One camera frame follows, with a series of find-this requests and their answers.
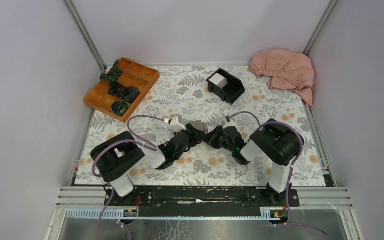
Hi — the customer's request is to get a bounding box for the floral patterned table mat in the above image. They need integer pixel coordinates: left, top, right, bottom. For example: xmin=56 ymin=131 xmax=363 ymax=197
xmin=74 ymin=66 xmax=326 ymax=187

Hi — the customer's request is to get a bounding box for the dark rolled tie top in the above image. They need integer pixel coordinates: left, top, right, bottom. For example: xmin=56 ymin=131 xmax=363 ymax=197
xmin=99 ymin=59 xmax=124 ymax=82

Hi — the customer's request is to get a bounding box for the black card tray box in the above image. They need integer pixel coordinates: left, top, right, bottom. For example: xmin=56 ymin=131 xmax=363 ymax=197
xmin=205 ymin=68 xmax=246 ymax=105

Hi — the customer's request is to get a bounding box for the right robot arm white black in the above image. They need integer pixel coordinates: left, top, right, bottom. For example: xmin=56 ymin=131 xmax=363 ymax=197
xmin=203 ymin=119 xmax=305 ymax=206

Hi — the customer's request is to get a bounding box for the dark rolled tie middle left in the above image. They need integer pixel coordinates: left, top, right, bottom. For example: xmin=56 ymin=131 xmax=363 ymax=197
xmin=108 ymin=81 xmax=124 ymax=98

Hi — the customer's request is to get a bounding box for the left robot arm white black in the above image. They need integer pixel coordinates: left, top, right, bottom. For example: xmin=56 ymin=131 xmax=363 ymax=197
xmin=90 ymin=119 xmax=208 ymax=206

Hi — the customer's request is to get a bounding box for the dark rolled tie bottom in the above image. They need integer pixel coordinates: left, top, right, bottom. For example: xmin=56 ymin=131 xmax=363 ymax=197
xmin=110 ymin=100 xmax=131 ymax=117

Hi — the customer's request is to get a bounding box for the white card stack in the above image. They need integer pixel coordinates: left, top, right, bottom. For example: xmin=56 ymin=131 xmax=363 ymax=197
xmin=209 ymin=73 xmax=228 ymax=89

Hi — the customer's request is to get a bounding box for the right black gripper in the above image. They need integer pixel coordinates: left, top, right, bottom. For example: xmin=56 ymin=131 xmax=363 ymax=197
xmin=202 ymin=125 xmax=235 ymax=154

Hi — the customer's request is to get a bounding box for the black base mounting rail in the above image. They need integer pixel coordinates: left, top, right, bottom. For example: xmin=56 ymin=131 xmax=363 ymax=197
xmin=104 ymin=185 xmax=300 ymax=218

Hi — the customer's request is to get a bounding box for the grey leather card holder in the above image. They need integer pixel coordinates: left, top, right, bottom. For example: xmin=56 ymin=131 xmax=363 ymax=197
xmin=189 ymin=120 xmax=209 ymax=134

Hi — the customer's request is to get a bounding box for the dark rolled tie middle right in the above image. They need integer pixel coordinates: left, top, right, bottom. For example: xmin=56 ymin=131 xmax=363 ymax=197
xmin=119 ymin=86 xmax=141 ymax=104

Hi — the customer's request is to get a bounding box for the aluminium frame rail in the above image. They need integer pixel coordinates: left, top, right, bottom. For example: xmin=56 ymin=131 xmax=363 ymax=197
xmin=57 ymin=186 xmax=353 ymax=221

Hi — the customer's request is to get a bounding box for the orange wooden compartment tray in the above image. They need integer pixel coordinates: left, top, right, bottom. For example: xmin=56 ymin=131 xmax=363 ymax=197
xmin=83 ymin=57 xmax=160 ymax=123

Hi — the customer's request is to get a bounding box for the pink crumpled cloth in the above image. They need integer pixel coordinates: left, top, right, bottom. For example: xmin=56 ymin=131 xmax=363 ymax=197
xmin=248 ymin=49 xmax=315 ymax=108

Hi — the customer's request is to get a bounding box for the dark rolled tie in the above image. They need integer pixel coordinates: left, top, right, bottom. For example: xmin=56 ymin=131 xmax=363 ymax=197
xmin=110 ymin=100 xmax=131 ymax=117
xmin=119 ymin=86 xmax=141 ymax=104
xmin=99 ymin=59 xmax=124 ymax=82
xmin=108 ymin=81 xmax=124 ymax=98

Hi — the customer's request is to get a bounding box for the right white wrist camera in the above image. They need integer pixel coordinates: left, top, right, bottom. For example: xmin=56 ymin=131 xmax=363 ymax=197
xmin=223 ymin=121 xmax=237 ymax=129

